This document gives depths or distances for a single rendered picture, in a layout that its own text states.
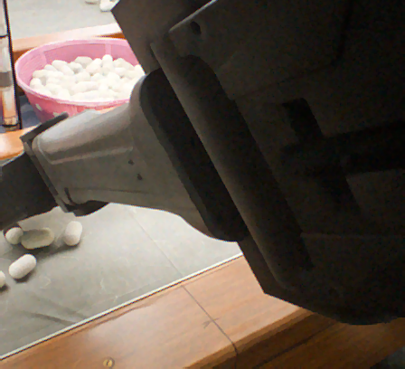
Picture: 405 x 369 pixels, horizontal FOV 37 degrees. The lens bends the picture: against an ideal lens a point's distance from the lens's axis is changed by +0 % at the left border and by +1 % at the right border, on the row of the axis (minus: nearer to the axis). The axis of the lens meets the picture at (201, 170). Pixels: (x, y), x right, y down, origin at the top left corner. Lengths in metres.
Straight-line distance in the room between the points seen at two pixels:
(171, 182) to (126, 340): 0.38
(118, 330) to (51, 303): 0.10
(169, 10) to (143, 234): 0.57
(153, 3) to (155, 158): 0.06
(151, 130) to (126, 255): 0.51
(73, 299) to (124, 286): 0.05
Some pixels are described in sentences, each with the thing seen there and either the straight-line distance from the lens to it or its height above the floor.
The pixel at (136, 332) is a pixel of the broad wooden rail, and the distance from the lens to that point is 0.58.
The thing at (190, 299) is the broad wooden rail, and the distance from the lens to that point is 0.61.
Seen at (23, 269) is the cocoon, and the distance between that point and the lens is 0.67.
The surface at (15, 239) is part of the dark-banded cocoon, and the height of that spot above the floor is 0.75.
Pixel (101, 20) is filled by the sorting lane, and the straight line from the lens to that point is 1.36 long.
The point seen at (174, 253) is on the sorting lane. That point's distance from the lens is 0.70.
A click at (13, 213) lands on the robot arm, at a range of 0.55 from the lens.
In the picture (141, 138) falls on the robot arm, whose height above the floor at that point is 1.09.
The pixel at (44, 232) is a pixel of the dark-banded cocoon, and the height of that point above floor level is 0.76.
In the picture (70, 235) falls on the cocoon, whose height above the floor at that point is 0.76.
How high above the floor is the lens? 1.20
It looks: 33 degrees down
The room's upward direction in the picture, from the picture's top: 4 degrees clockwise
